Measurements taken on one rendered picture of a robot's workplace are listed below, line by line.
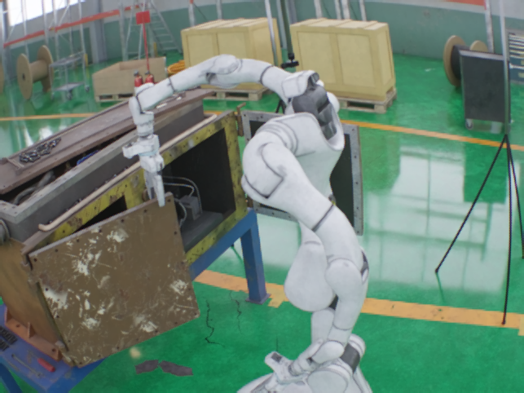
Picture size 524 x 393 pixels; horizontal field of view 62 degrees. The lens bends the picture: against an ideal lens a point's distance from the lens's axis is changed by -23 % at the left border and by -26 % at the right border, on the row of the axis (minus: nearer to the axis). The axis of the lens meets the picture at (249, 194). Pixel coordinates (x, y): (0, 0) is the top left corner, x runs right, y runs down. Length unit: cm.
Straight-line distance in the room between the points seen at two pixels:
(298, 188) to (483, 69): 505
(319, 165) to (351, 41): 523
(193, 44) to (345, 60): 235
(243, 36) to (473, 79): 330
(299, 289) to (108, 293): 77
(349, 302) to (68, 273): 102
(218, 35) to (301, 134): 622
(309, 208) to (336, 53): 551
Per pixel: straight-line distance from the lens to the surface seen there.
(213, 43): 754
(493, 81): 613
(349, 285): 126
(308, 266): 148
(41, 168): 222
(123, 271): 198
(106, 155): 219
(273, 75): 167
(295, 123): 132
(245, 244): 319
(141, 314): 210
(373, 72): 657
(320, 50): 675
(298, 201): 120
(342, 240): 122
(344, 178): 258
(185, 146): 248
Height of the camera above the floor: 203
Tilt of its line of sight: 25 degrees down
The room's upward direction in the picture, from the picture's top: 8 degrees counter-clockwise
